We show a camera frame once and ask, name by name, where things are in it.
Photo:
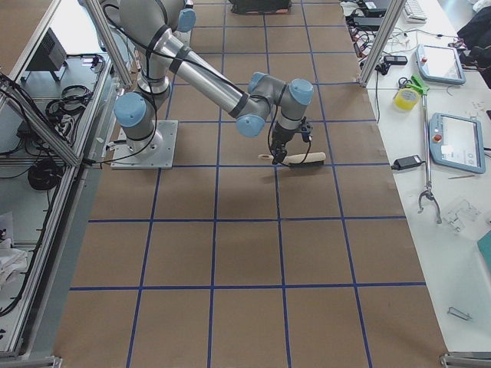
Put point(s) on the beige hand brush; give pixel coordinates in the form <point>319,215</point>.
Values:
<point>304,160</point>

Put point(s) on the aluminium frame post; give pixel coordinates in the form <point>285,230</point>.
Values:
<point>385,30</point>

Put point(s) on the blue teach pendant far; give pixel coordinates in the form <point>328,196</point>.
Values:
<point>439,64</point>

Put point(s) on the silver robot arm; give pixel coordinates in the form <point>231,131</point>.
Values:
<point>152,27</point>

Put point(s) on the yellow tape roll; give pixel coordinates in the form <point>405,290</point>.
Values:
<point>406,99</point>

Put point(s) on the black lined trash bin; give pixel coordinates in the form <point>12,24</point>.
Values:
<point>260,7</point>

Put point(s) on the blue teach pendant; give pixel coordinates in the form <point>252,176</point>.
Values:
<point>457,142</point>
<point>439,64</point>

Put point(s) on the black power adapter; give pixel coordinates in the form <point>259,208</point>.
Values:
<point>407,162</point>

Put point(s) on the green handled grabber tool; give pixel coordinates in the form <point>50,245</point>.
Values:
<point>419,86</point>

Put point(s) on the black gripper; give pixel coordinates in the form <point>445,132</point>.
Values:
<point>281,137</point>

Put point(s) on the blue teach pendant near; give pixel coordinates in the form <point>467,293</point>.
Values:
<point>457,142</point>

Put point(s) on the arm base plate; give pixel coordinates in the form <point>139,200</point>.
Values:
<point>147,154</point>

